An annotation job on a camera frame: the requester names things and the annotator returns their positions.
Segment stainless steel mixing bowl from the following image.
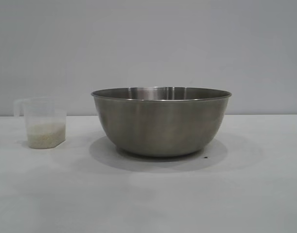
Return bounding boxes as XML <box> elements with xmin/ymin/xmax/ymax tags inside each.
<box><xmin>90</xmin><ymin>86</ymin><xmax>232</xmax><ymax>158</ymax></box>

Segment translucent plastic measuring cup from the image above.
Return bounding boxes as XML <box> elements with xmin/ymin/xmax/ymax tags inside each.
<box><xmin>13</xmin><ymin>97</ymin><xmax>67</xmax><ymax>149</ymax></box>

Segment white rice grains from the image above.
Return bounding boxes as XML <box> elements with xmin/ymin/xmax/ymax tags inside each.
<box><xmin>26</xmin><ymin>122</ymin><xmax>66</xmax><ymax>149</ymax></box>

